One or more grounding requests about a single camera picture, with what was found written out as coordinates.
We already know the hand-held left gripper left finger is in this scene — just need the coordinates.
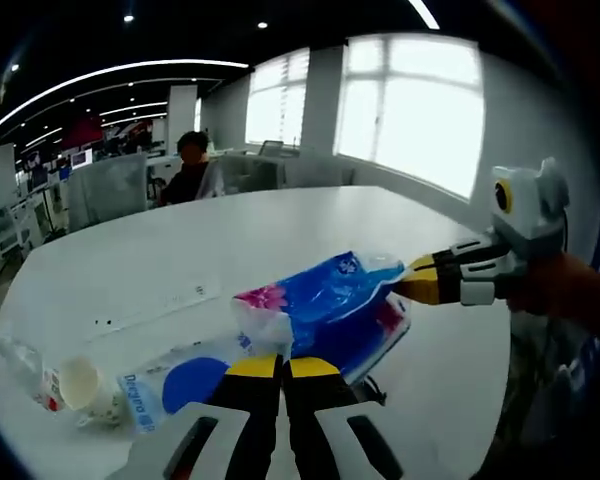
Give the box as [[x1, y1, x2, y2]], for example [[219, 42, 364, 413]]
[[104, 353, 284, 480]]

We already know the narrow window with blinds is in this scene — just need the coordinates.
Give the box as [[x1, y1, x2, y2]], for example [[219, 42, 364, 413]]
[[244, 48, 311, 147]]

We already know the printed white paper cup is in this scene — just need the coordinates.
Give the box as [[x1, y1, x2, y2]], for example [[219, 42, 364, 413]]
[[58, 353, 132, 427]]

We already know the wide window with blinds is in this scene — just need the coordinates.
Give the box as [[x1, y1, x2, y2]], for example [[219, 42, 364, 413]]
[[332, 33, 486, 201]]

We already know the white table socket panel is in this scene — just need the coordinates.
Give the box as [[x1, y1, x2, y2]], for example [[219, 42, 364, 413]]
[[92, 282, 222, 330]]

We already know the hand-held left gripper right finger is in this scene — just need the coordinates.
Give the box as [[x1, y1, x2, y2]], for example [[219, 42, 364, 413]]
[[282, 355, 431, 480]]

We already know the blue flowered tissue pack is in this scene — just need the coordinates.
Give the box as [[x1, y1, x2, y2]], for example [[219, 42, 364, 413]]
[[231, 249, 413, 382]]

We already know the curved ceiling light strip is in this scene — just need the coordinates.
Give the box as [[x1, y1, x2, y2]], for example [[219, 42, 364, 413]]
[[0, 58, 252, 145]]

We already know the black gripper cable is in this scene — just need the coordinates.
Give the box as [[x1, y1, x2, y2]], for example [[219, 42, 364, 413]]
[[557, 208, 572, 252]]

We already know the grey office chair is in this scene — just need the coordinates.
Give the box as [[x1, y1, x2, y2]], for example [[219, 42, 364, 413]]
[[256, 139, 301, 159]]

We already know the white office chair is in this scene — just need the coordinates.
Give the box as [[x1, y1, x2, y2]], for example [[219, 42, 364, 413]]
[[0, 204, 32, 262]]

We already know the clear plastic water bottle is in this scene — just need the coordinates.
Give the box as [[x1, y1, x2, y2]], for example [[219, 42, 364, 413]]
[[0, 331, 65, 414]]

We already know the grey desk partition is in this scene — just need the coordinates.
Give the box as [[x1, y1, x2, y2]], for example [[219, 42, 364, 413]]
[[67, 152, 149, 232]]

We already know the straight ceiling light strip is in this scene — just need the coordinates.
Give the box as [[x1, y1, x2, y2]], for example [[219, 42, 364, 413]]
[[408, 0, 441, 30]]

